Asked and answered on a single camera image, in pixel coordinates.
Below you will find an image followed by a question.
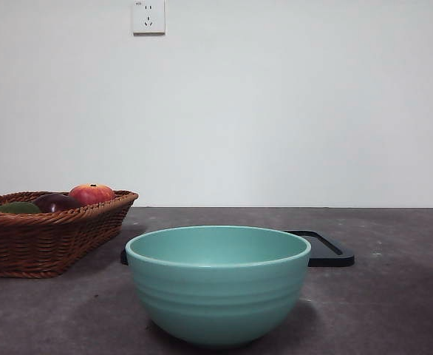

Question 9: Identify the teal ribbed bowl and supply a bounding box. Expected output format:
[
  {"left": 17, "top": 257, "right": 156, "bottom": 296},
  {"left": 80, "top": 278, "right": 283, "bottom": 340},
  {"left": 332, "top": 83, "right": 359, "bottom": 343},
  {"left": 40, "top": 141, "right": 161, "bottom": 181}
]
[{"left": 124, "top": 225, "right": 312, "bottom": 349}]

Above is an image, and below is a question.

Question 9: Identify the green avocado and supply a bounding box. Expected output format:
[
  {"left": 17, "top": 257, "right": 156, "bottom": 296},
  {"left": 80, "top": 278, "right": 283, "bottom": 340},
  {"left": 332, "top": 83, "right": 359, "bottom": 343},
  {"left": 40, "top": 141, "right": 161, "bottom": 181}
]
[{"left": 0, "top": 201, "right": 42, "bottom": 214}]

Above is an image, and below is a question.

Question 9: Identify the red apple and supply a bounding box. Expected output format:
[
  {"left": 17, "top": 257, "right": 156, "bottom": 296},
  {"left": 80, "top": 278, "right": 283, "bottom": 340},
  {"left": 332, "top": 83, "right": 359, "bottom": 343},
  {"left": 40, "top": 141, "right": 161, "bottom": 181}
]
[{"left": 68, "top": 183, "right": 117, "bottom": 205}]

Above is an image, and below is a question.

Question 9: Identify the black rectangular tray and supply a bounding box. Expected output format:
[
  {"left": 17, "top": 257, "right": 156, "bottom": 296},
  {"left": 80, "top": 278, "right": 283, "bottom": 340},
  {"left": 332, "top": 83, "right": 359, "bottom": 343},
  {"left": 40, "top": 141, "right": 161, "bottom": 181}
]
[{"left": 120, "top": 229, "right": 355, "bottom": 268}]

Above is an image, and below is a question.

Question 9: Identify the dark purple apple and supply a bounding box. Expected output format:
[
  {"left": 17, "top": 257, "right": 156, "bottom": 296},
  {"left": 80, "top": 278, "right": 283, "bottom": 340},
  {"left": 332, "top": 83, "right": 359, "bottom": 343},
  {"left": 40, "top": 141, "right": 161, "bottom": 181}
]
[{"left": 33, "top": 192, "right": 83, "bottom": 214}]

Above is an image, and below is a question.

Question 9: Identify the brown wicker basket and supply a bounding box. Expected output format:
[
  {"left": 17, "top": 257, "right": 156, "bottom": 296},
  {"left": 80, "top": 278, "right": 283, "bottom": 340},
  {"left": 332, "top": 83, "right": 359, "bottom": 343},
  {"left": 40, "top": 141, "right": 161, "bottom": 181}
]
[{"left": 0, "top": 189, "right": 140, "bottom": 279}]

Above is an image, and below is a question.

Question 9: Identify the white wall socket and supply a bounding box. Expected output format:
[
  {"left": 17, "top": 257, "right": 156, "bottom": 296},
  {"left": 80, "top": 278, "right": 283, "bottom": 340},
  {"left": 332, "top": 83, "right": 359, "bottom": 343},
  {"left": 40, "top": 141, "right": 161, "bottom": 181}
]
[{"left": 132, "top": 0, "right": 166, "bottom": 37}]

